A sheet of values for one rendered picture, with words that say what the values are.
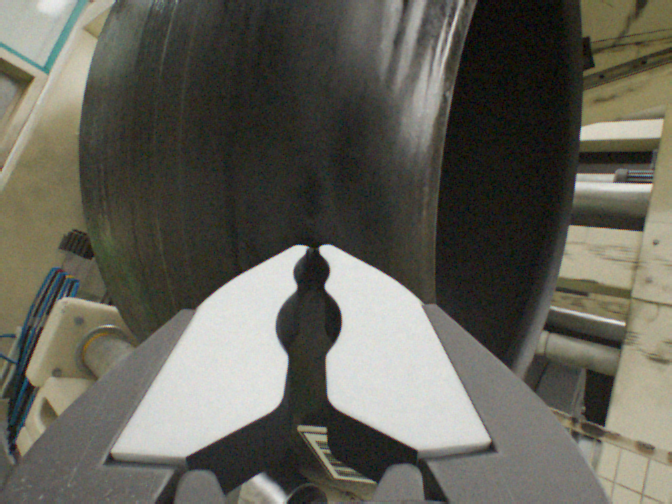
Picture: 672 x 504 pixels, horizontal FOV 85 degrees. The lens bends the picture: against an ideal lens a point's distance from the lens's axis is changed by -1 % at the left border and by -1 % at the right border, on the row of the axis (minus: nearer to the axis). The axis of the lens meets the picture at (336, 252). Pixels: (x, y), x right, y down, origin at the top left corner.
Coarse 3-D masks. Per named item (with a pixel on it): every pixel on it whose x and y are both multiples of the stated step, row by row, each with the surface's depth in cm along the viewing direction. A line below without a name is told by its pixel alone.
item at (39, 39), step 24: (0, 0) 62; (24, 0) 64; (48, 0) 66; (72, 0) 69; (0, 24) 62; (24, 24) 64; (48, 24) 67; (72, 24) 69; (24, 48) 65; (48, 48) 67; (48, 72) 67
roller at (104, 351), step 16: (96, 336) 43; (112, 336) 43; (96, 352) 40; (112, 352) 39; (128, 352) 39; (96, 368) 39; (256, 480) 23; (272, 480) 23; (288, 480) 23; (304, 480) 24; (240, 496) 23; (256, 496) 23; (272, 496) 22; (288, 496) 22; (304, 496) 22; (320, 496) 23
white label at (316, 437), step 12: (300, 432) 20; (312, 432) 20; (324, 432) 19; (312, 444) 20; (324, 444) 20; (324, 456) 21; (336, 468) 22; (348, 468) 21; (348, 480) 23; (360, 480) 22
